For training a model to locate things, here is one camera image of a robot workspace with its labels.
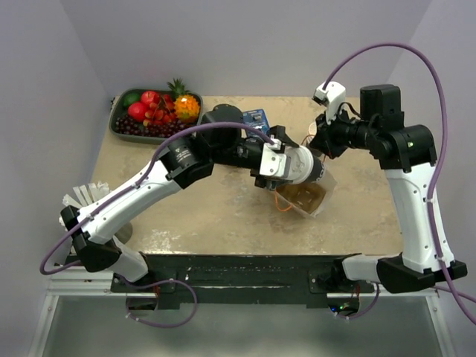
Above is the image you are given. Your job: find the orange pineapple toy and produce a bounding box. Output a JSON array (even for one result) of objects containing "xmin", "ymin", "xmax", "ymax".
[{"xmin": 167, "ymin": 78, "xmax": 201, "ymax": 123}]

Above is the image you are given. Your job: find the red cherries bunch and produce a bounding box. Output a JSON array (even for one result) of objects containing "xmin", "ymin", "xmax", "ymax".
[{"xmin": 143, "ymin": 94, "xmax": 177, "ymax": 126}]

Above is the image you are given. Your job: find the red apple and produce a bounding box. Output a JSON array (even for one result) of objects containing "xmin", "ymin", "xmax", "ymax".
[
  {"xmin": 141, "ymin": 91, "xmax": 161, "ymax": 109},
  {"xmin": 127, "ymin": 102, "xmax": 149, "ymax": 122}
]

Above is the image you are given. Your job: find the blue blister pack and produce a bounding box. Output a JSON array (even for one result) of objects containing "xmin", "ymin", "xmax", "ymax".
[{"xmin": 242, "ymin": 109, "xmax": 270, "ymax": 135}]

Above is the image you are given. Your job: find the grey fruit tray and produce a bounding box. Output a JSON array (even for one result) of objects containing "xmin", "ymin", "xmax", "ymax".
[{"xmin": 109, "ymin": 89, "xmax": 202, "ymax": 145}]

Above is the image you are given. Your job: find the red apple front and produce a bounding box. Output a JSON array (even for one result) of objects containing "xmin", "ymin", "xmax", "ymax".
[{"xmin": 127, "ymin": 102, "xmax": 149, "ymax": 122}]

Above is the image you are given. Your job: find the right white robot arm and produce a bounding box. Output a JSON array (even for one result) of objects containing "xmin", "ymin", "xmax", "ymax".
[{"xmin": 310, "ymin": 82, "xmax": 468, "ymax": 294}]

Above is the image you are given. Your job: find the stack of paper cups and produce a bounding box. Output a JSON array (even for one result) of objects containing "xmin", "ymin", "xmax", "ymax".
[{"xmin": 308, "ymin": 122, "xmax": 317, "ymax": 137}]

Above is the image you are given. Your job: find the black paper coffee cup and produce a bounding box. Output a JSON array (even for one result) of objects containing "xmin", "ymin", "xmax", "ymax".
[{"xmin": 290, "ymin": 151, "xmax": 326, "ymax": 184}]

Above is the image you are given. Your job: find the red apple back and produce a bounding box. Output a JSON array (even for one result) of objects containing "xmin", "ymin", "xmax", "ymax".
[{"xmin": 141, "ymin": 91, "xmax": 161, "ymax": 109}]

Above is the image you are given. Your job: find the grey straw holder cup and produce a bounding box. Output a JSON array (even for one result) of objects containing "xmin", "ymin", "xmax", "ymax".
[{"xmin": 115, "ymin": 222, "xmax": 133, "ymax": 244}]

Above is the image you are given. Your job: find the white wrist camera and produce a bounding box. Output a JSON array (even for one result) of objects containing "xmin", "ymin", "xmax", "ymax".
[
  {"xmin": 312, "ymin": 81, "xmax": 347, "ymax": 125},
  {"xmin": 259, "ymin": 138, "xmax": 286, "ymax": 179}
]

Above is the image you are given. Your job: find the aluminium frame rail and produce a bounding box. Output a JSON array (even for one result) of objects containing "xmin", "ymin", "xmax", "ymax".
[{"xmin": 29, "ymin": 267, "xmax": 457, "ymax": 356}]

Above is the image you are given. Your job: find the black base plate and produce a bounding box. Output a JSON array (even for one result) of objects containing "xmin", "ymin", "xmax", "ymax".
[{"xmin": 109, "ymin": 254, "xmax": 374, "ymax": 309}]

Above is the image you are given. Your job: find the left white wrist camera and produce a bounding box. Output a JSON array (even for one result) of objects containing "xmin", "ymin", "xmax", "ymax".
[{"xmin": 259, "ymin": 138, "xmax": 286, "ymax": 179}]

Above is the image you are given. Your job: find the purple cable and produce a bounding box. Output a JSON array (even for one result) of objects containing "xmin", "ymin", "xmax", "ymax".
[
  {"xmin": 39, "ymin": 122, "xmax": 278, "ymax": 328},
  {"xmin": 323, "ymin": 43, "xmax": 476, "ymax": 324}
]

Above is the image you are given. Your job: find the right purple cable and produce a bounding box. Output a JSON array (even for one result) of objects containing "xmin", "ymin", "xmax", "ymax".
[{"xmin": 323, "ymin": 43, "xmax": 476, "ymax": 324}]

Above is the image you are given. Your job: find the dark red grape bunch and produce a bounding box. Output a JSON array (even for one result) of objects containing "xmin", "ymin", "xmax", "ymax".
[{"xmin": 112, "ymin": 115, "xmax": 193, "ymax": 138}]

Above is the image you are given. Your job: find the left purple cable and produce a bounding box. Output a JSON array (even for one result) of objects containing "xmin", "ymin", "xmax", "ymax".
[{"xmin": 39, "ymin": 122, "xmax": 278, "ymax": 328}]

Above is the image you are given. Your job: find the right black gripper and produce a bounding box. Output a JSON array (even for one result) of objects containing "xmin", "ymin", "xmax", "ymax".
[{"xmin": 311, "ymin": 103, "xmax": 377, "ymax": 159}]

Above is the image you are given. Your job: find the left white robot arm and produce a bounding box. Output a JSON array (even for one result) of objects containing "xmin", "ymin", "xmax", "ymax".
[{"xmin": 60, "ymin": 104, "xmax": 312, "ymax": 292}]

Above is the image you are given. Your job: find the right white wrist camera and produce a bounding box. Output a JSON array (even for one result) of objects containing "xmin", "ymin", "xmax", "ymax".
[{"xmin": 312, "ymin": 81, "xmax": 347, "ymax": 125}]

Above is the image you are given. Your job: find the green apple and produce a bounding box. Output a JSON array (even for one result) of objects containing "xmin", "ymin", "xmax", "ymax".
[{"xmin": 123, "ymin": 92, "xmax": 141, "ymax": 109}]

